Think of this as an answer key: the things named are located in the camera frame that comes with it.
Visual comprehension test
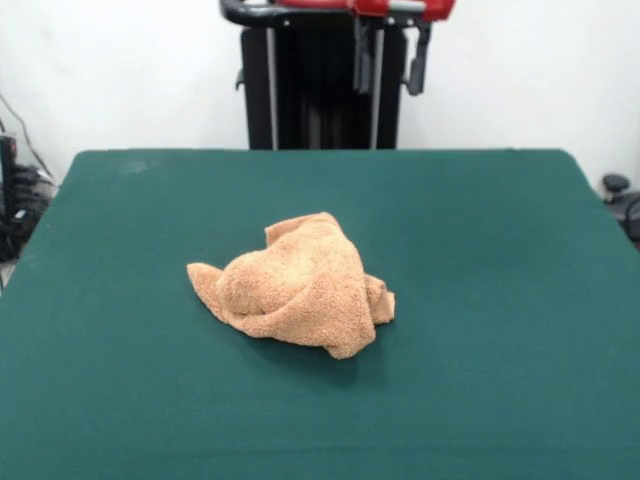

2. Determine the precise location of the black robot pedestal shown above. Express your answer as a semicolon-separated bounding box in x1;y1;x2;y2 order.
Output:
219;0;431;151

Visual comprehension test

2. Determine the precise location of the grey wall cable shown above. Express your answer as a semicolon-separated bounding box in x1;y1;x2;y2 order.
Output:
0;92;54;181

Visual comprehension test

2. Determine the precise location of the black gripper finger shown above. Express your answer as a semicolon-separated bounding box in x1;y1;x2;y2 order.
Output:
353;18;375;94
407;23;432;97

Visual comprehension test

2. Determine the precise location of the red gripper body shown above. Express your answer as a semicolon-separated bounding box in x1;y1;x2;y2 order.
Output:
349;0;459;24

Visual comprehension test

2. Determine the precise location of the black cable bundle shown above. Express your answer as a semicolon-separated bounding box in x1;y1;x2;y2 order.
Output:
0;164;57;264

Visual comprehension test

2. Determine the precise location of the black equipment box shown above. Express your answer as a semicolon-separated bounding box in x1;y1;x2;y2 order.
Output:
0;132;21;226

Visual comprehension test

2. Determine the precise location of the orange terry towel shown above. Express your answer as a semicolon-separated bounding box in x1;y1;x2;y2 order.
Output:
186;211;397;361

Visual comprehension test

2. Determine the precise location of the black office chair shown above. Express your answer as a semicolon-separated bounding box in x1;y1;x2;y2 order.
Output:
601;173;640;251

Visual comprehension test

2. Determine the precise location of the dark green table cloth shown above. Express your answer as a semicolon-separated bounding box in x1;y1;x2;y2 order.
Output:
0;147;640;480

